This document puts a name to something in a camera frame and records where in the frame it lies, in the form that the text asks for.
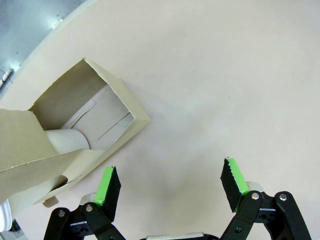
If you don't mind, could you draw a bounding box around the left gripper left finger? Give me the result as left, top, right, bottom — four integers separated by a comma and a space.
44, 165, 126, 240

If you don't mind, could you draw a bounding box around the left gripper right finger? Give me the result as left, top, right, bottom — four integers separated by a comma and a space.
219, 157, 312, 240

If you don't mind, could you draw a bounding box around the white paper cup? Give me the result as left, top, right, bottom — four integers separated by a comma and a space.
45, 128, 91, 155

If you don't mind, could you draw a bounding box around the brown cardboard box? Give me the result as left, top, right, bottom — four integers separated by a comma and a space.
0, 57, 153, 205

